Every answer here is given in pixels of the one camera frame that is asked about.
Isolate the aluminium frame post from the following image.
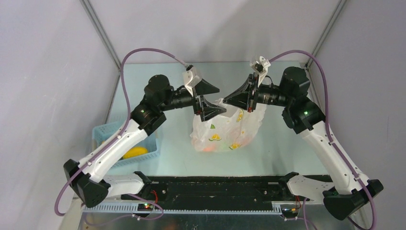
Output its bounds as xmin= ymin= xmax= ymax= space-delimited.
xmin=311 ymin=0 xmax=349 ymax=57
xmin=80 ymin=0 xmax=121 ymax=70

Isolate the white plastic bag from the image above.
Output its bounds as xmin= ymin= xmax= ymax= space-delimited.
xmin=190 ymin=98 xmax=266 ymax=152

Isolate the left aluminium frame post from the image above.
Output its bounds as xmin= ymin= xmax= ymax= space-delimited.
xmin=80 ymin=0 xmax=121 ymax=70

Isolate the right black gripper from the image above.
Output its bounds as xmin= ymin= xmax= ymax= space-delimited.
xmin=223 ymin=72 xmax=292 ymax=113

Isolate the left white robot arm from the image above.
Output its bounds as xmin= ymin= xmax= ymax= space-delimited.
xmin=64 ymin=74 xmax=226 ymax=208

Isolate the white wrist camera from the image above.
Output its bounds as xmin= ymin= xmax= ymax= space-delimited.
xmin=249 ymin=56 xmax=271 ymax=86
xmin=182 ymin=65 xmax=202 ymax=97

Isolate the right aluminium frame post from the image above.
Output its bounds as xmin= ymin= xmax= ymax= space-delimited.
xmin=311 ymin=0 xmax=349 ymax=57

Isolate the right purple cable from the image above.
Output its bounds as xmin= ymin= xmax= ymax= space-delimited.
xmin=269 ymin=49 xmax=378 ymax=230

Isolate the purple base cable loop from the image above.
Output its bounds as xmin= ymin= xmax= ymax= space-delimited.
xmin=126 ymin=194 xmax=165 ymax=221

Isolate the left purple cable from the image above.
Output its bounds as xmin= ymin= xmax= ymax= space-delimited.
xmin=54 ymin=48 xmax=191 ymax=217

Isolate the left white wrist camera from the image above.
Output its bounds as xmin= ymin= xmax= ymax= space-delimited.
xmin=182 ymin=65 xmax=202 ymax=97

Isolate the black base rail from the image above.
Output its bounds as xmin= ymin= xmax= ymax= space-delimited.
xmin=137 ymin=176 xmax=295 ymax=212

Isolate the fake yellow mango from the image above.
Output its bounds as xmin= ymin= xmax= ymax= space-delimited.
xmin=122 ymin=147 xmax=148 ymax=160

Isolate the light blue plastic basket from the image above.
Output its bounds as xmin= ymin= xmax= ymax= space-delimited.
xmin=92 ymin=120 xmax=160 ymax=168

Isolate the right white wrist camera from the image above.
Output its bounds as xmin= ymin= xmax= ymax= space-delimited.
xmin=249 ymin=56 xmax=271 ymax=86

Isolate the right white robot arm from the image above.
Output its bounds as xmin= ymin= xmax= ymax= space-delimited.
xmin=224 ymin=67 xmax=383 ymax=220

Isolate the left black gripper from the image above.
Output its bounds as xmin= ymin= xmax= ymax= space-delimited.
xmin=159 ymin=79 xmax=226 ymax=121

